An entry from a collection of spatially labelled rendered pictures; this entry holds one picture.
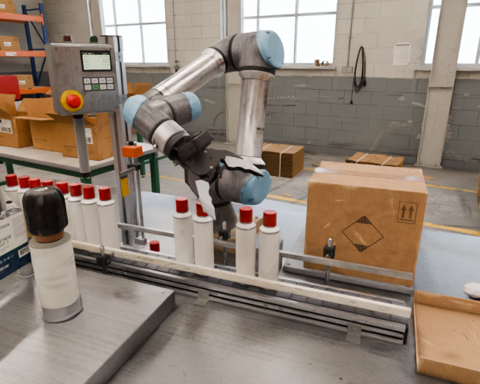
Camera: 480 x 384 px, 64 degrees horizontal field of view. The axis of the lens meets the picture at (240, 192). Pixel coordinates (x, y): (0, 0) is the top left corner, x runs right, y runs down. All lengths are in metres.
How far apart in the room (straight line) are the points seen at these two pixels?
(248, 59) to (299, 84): 5.29
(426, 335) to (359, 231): 0.30
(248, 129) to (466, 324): 0.77
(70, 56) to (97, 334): 0.72
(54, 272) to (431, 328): 0.86
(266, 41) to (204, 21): 6.16
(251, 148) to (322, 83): 5.22
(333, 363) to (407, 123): 5.43
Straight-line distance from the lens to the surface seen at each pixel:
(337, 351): 0.94
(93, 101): 1.21
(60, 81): 1.19
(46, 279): 0.94
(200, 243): 1.03
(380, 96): 6.18
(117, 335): 0.91
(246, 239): 0.97
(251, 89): 1.22
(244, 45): 1.25
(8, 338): 0.99
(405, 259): 1.14
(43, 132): 3.31
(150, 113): 0.91
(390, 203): 1.07
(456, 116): 6.11
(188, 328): 0.98
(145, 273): 1.13
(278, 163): 5.04
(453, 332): 1.08
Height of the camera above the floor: 1.43
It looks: 19 degrees down
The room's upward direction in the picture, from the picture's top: straight up
